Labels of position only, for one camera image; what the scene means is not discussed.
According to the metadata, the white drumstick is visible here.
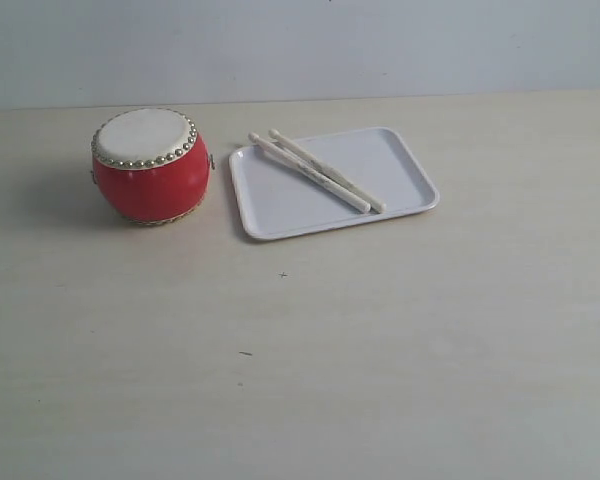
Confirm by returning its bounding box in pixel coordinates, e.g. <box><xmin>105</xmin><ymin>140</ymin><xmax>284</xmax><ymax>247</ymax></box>
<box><xmin>268</xmin><ymin>129</ymin><xmax>386</xmax><ymax>213</ymax></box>
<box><xmin>248</xmin><ymin>132</ymin><xmax>371</xmax><ymax>213</ymax></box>

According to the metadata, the red small drum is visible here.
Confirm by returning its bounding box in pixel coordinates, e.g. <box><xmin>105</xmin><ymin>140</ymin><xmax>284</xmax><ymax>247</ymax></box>
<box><xmin>91</xmin><ymin>108</ymin><xmax>213</xmax><ymax>226</ymax></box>

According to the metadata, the white plastic tray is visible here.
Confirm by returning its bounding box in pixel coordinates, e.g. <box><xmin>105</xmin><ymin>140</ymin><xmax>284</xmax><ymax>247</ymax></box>
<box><xmin>229</xmin><ymin>127</ymin><xmax>440</xmax><ymax>241</ymax></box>

